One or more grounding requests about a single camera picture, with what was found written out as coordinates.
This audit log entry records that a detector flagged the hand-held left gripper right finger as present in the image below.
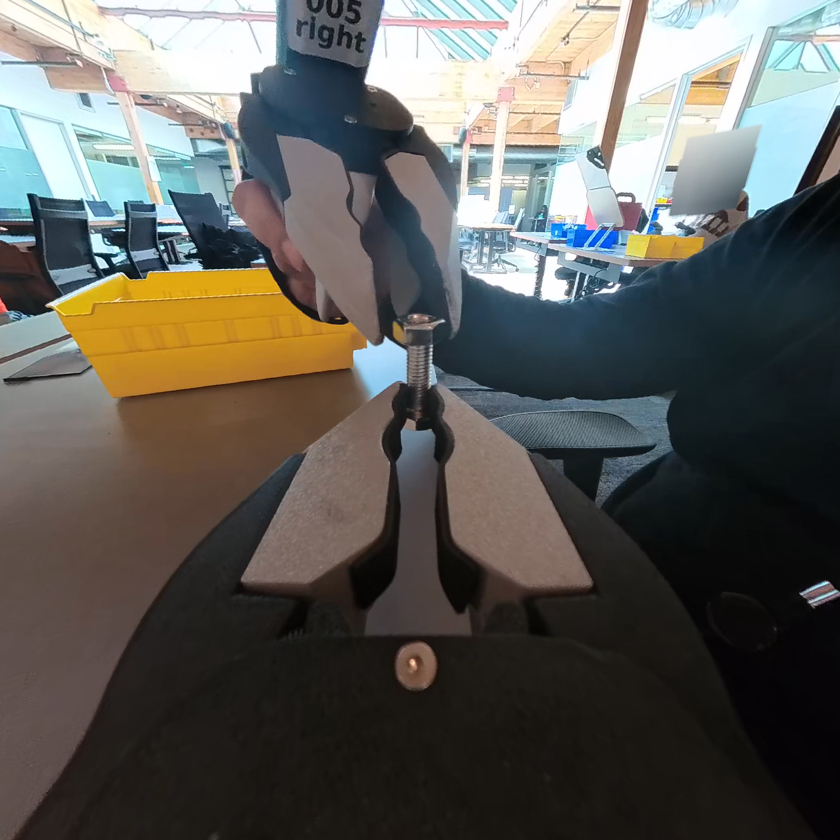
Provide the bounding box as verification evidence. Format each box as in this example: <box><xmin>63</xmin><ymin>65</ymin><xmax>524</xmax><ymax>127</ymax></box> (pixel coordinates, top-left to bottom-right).
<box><xmin>436</xmin><ymin>385</ymin><xmax>596</xmax><ymax>616</ymax></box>

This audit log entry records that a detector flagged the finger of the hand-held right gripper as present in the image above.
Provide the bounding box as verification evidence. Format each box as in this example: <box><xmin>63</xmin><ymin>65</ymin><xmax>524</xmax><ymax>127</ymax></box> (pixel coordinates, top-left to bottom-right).
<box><xmin>277</xmin><ymin>133</ymin><xmax>388</xmax><ymax>347</ymax></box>
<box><xmin>379</xmin><ymin>150</ymin><xmax>466</xmax><ymax>342</ymax></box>

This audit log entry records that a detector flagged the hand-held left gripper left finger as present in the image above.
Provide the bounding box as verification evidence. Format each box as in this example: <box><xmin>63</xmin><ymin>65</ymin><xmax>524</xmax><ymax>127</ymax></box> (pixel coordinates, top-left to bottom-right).
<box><xmin>240</xmin><ymin>382</ymin><xmax>403</xmax><ymax>611</ymax></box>

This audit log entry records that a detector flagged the steel hex nut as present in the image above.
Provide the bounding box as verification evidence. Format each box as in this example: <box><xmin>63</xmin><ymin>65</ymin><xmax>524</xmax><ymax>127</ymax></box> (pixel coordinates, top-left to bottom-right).
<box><xmin>395</xmin><ymin>313</ymin><xmax>448</xmax><ymax>347</ymax></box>

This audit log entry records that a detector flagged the steel hex bolt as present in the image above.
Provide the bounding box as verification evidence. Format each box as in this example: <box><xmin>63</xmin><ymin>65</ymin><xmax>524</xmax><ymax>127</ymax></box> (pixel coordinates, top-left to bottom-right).
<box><xmin>403</xmin><ymin>341</ymin><xmax>437</xmax><ymax>429</ymax></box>

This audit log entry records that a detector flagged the yellow plastic storage bin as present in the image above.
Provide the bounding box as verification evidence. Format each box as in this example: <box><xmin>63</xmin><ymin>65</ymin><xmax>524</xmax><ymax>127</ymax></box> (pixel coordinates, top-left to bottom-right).
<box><xmin>47</xmin><ymin>268</ymin><xmax>368</xmax><ymax>399</ymax></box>

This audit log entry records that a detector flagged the person's right hand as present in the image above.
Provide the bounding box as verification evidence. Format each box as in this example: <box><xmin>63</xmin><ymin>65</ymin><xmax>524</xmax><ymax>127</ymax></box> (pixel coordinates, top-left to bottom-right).
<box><xmin>233</xmin><ymin>179</ymin><xmax>321</xmax><ymax>311</ymax></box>

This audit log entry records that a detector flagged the black backpack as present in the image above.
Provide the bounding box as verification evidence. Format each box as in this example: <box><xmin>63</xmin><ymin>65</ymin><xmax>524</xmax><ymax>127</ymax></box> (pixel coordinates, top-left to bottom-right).
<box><xmin>196</xmin><ymin>223</ymin><xmax>265</xmax><ymax>270</ymax></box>

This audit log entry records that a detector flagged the black mesh office chair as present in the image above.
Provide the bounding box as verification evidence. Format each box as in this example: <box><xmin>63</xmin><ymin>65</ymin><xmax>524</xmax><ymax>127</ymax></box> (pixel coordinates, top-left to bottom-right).
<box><xmin>489</xmin><ymin>410</ymin><xmax>658</xmax><ymax>504</ymax></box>

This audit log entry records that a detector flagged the white board on stand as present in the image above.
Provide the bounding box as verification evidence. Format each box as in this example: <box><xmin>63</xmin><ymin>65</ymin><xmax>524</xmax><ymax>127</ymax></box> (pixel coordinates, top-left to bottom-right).
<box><xmin>576</xmin><ymin>146</ymin><xmax>626</xmax><ymax>229</ymax></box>

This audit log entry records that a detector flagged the grey office desk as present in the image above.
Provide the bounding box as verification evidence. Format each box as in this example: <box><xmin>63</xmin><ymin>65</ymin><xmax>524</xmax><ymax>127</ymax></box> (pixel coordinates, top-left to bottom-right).
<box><xmin>511</xmin><ymin>230</ymin><xmax>664</xmax><ymax>304</ymax></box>

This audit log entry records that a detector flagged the small yellow storage bin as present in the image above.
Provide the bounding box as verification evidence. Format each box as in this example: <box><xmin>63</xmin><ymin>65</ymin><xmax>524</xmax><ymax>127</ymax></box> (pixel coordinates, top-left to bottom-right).
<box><xmin>625</xmin><ymin>233</ymin><xmax>705</xmax><ymax>259</ymax></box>

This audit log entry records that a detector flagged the brown office chair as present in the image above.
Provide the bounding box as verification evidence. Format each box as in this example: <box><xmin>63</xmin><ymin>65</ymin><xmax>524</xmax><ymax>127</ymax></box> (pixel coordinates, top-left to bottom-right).
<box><xmin>0</xmin><ymin>239</ymin><xmax>61</xmax><ymax>317</ymax></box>

